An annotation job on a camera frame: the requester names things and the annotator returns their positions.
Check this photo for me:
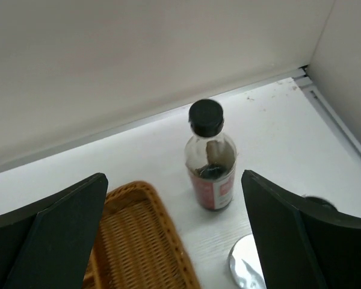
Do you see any tall dark sauce bottle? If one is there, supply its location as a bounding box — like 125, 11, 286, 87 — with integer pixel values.
185, 99, 237, 211

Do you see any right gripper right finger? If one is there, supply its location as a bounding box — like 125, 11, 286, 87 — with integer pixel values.
241, 170, 361, 288

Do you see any blue label silver-lid jar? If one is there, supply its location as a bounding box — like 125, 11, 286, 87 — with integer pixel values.
228, 234, 267, 289

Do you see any brown wicker divided basket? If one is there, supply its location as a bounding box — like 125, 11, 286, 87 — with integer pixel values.
82, 181, 200, 288

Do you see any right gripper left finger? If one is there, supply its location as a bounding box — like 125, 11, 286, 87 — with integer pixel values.
0, 173, 108, 288

